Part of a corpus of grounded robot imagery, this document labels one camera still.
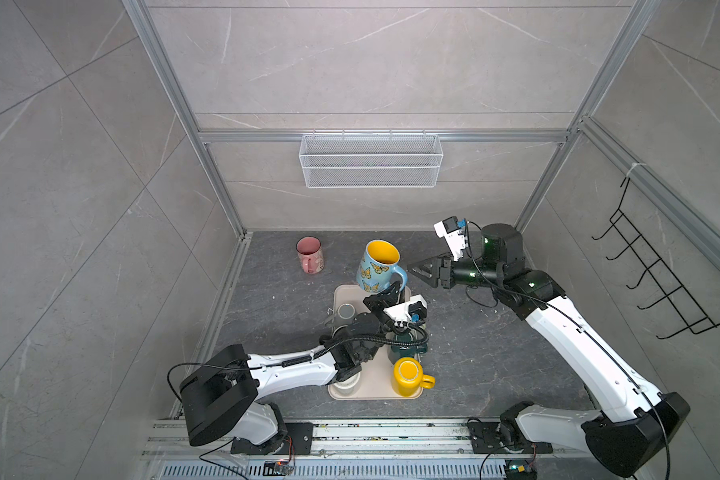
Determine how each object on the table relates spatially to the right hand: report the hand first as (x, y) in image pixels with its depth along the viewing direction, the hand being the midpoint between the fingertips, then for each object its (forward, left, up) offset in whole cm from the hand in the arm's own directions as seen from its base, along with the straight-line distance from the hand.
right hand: (413, 265), depth 67 cm
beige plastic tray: (-13, +9, -32) cm, 36 cm away
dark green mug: (-11, +2, -24) cm, 26 cm away
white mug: (-19, +17, -26) cm, 36 cm away
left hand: (+2, +4, -6) cm, 8 cm away
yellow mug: (-18, +1, -24) cm, 30 cm away
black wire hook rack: (-12, -56, -2) cm, 57 cm away
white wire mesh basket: (+48, +8, -3) cm, 49 cm away
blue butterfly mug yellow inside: (0, +9, 0) cm, 9 cm away
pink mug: (+28, +31, -25) cm, 49 cm away
